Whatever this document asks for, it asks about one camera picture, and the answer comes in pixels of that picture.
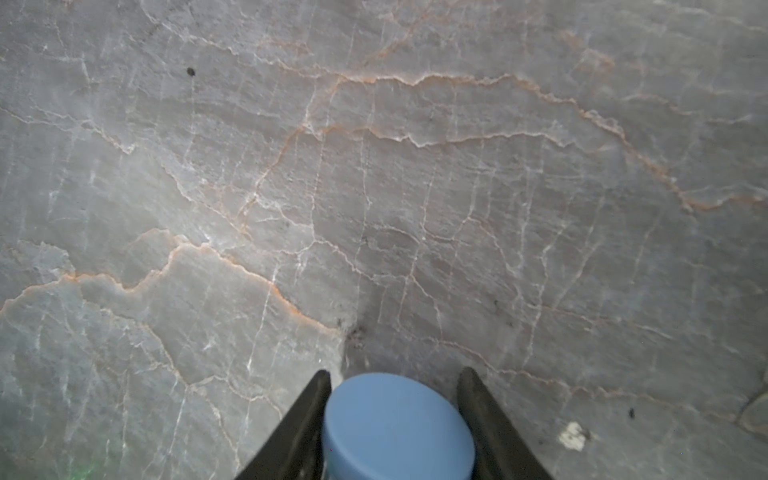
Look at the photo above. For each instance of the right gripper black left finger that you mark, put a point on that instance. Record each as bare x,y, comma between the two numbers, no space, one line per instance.
294,449

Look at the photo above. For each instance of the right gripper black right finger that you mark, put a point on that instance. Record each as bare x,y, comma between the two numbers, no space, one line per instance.
501,452

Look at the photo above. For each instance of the blue hourglass number 30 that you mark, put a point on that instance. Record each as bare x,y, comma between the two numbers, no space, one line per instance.
386,426

